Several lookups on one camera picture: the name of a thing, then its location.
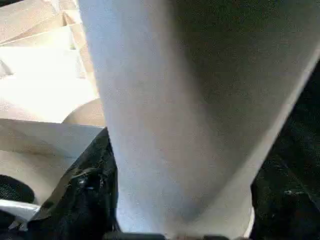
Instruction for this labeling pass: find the white plastic stool seat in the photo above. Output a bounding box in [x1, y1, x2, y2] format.
[0, 0, 111, 223]

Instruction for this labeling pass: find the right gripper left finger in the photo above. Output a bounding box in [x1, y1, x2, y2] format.
[27, 128, 123, 240]

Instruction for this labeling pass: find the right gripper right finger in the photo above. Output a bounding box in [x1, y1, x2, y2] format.
[249, 139, 320, 240]

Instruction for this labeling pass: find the white plastic table leg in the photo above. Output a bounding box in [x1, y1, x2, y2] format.
[77, 0, 320, 240]

